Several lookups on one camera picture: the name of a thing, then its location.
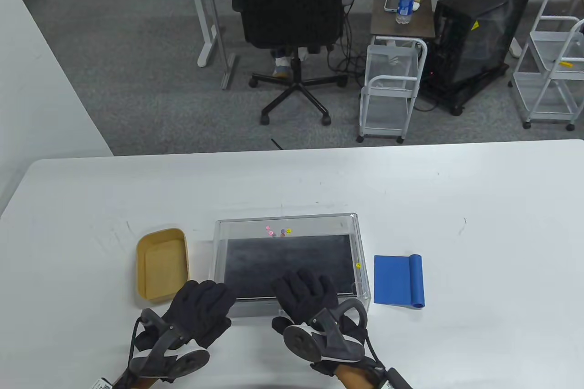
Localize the black floor cables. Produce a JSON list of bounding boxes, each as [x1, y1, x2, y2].
[[325, 0, 368, 76]]

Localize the black wheeled tower stand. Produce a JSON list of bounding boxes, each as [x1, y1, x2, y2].
[[419, 63, 510, 116]]

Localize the clear acrylic drawer organizer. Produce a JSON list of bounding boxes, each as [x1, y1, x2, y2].
[[214, 213, 372, 319]]

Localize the person's right hand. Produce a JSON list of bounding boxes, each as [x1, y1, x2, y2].
[[271, 268, 386, 378]]

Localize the small brown side table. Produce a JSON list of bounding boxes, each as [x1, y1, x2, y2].
[[370, 0, 437, 41]]

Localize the tan bento box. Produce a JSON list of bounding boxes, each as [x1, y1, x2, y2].
[[136, 228, 190, 304]]

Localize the black computer tower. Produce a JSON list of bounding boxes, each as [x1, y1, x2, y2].
[[433, 0, 533, 88]]

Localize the blue plastic scraper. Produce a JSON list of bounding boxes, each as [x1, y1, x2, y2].
[[374, 253, 426, 309]]

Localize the person's left hand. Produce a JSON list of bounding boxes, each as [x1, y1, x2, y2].
[[135, 280, 238, 355]]

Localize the grey white tracking controller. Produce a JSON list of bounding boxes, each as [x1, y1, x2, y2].
[[283, 299, 369, 364], [128, 308, 211, 384]]

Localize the black glove cable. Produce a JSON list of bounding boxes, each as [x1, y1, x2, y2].
[[124, 314, 149, 387]]

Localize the black liner mat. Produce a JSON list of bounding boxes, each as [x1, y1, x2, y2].
[[222, 234, 357, 302]]

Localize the person's right forearm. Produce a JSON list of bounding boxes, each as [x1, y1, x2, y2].
[[337, 368, 381, 389]]

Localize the white mesh cart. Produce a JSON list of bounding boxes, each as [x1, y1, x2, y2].
[[509, 0, 584, 131], [357, 37, 428, 144]]

